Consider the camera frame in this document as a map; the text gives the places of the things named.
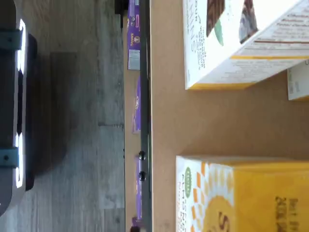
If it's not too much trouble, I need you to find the white box with chocolate picture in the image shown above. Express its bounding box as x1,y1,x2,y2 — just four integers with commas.
182,0,309,91

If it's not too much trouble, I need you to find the purple boxes lower shelf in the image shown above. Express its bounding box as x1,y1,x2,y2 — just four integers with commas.
124,0,142,232

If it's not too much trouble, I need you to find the black shelf beam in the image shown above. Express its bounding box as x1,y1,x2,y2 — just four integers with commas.
139,0,152,232

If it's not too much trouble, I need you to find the small white yellow box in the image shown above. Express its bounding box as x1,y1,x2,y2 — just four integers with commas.
287,59,309,102

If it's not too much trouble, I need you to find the dark grey robot base cart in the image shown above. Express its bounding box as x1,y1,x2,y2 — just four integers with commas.
0,0,39,216

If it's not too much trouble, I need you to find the brown shelf board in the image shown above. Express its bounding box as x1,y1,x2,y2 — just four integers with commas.
149,0,309,232

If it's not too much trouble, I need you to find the teal aluminium mounting frame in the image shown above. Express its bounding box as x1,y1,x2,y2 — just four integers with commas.
0,29,23,169

